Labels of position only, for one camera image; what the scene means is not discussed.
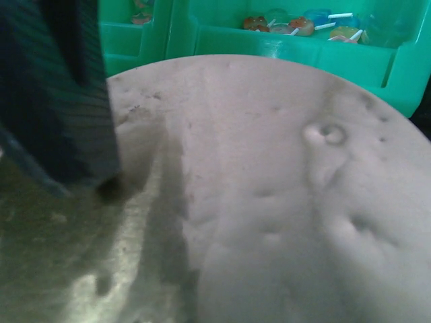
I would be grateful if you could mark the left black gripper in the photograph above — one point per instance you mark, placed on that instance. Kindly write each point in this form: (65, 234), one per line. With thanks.
(56, 119)

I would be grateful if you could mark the green bin gummy candies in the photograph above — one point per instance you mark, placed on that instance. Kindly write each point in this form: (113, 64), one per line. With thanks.
(133, 33)

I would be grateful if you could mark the gold jar lid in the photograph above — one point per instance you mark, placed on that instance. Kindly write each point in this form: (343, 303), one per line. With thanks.
(253, 190)

